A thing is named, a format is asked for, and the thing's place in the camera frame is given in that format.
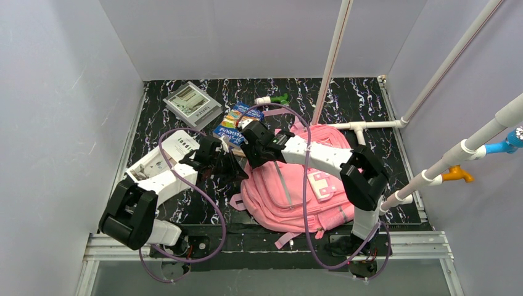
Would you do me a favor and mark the orange tap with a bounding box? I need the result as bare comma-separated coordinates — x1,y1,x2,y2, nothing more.
441,165,475,183

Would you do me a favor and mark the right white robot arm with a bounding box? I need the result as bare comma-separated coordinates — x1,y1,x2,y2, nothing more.
237,120,389,240

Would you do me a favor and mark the white PVC pipe frame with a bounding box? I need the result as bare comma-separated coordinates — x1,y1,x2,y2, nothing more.
321,1,522,218

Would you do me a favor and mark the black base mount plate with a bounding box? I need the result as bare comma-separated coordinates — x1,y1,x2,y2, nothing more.
149,222,393,273

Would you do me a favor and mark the grey furniture catalogue book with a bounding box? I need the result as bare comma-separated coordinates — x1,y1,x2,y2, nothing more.
163,82,223,131

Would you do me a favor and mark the green and white faucet toy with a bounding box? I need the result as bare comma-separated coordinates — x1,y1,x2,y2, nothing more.
255,93,289,105

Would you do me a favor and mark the white furniture catalogue book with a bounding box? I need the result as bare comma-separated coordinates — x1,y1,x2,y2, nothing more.
125,131,199,182

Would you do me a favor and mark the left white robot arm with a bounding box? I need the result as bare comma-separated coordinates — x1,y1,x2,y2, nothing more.
99,130,248,250

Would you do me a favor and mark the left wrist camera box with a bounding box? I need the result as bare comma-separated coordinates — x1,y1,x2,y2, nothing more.
219,135,231,152

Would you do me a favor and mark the blue treehouse story book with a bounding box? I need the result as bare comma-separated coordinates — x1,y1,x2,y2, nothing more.
213,102,250,149

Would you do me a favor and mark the blue tap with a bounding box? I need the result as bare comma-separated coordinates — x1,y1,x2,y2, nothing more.
485,126,522,154

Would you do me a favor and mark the pink student backpack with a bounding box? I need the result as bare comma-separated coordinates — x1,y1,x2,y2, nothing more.
228,108,363,251

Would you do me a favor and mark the aluminium rail frame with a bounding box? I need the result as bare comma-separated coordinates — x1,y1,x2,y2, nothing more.
76,231,464,295

